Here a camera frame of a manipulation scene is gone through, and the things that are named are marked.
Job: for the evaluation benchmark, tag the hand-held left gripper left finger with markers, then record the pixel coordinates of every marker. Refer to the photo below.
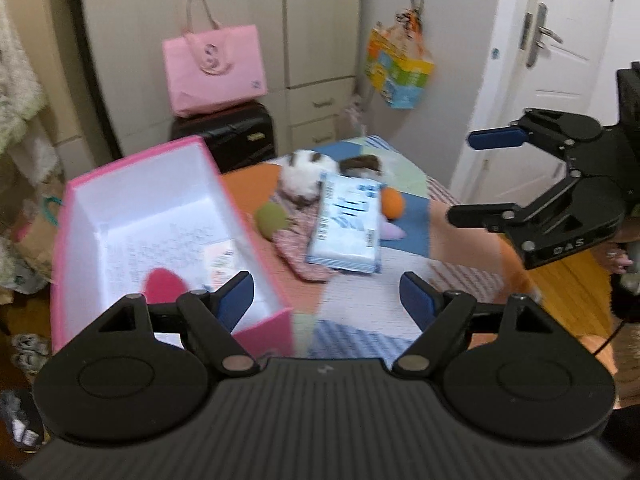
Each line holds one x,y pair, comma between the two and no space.
235,302

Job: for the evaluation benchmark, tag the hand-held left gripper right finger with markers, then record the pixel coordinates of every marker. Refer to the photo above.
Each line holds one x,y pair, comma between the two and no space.
417,302

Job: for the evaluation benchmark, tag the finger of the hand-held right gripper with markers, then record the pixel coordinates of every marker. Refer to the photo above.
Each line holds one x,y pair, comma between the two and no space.
480,216
495,138

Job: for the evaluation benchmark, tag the purple plush toy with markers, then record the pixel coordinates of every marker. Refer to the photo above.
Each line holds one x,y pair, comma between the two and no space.
395,231

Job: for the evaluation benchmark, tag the pink floral cloth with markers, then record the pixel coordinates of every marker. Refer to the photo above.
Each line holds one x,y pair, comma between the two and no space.
295,245

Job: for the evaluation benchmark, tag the orange plush toy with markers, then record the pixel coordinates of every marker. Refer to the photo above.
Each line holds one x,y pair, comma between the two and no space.
393,203

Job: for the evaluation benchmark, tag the green plush toy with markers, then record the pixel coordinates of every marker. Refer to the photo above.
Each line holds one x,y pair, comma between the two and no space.
271,221

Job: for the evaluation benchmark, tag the white blue tissue packet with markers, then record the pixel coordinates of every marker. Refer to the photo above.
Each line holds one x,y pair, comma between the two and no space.
345,220

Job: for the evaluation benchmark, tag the pink cardboard box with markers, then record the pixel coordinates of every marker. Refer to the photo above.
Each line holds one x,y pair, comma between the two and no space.
150,195

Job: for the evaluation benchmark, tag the small printed card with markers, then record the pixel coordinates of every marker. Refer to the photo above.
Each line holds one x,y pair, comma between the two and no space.
220,260

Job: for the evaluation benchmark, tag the patchwork blanket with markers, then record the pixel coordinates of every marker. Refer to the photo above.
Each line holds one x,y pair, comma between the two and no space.
450,260

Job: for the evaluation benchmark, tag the red item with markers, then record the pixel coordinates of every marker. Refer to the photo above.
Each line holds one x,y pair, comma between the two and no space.
167,285

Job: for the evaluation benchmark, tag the white door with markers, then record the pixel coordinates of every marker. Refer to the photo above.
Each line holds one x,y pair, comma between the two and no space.
565,80

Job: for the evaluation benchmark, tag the colourful gift bag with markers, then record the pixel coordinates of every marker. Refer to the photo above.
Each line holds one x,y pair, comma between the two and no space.
397,70

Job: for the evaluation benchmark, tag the white brown plush toy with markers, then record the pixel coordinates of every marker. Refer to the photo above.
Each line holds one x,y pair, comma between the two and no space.
300,177

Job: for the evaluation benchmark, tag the clear plastic bag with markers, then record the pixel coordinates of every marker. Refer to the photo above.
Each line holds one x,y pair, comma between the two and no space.
355,112

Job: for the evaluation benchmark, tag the black suitcase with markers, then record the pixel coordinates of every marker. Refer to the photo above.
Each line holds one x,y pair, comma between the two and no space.
225,135

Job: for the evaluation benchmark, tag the brown paper bag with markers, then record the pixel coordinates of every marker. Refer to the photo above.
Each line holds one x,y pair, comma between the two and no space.
37,240

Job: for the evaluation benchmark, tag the beige wardrobe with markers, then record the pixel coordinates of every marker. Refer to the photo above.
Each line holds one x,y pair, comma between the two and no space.
310,25

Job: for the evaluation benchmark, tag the pink tote bag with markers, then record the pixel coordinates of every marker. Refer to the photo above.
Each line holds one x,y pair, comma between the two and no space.
215,75

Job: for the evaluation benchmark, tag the cream fluffy garment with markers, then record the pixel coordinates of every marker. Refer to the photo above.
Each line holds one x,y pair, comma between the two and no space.
17,85

